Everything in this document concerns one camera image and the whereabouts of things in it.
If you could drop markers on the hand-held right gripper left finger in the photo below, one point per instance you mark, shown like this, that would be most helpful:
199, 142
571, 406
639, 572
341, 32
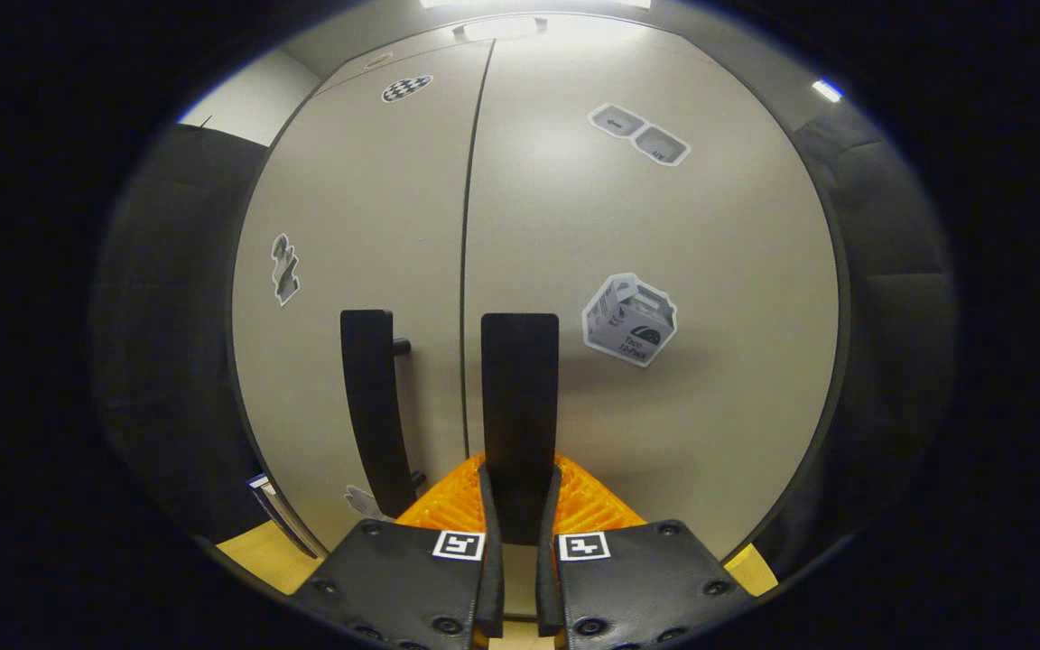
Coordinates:
491, 587

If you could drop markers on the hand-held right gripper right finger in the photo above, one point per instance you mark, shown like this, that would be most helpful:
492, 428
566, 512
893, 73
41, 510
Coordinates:
545, 587

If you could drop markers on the grey shoe cabinet door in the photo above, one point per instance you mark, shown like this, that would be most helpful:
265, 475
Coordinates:
710, 271
348, 181

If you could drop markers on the grey double-door shoe cabinet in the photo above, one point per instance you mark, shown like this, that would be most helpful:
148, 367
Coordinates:
846, 325

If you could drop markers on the grey cabinet drawer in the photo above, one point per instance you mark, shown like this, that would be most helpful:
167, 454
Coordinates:
421, 47

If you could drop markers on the white book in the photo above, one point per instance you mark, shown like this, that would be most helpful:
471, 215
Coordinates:
290, 524

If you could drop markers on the blue book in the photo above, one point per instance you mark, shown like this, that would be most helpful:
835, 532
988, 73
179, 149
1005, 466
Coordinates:
258, 481

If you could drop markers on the bright ceiling light strip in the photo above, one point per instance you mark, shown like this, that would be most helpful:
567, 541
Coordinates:
828, 90

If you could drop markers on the ceiling light panel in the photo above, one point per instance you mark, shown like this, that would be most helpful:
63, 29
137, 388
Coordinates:
529, 4

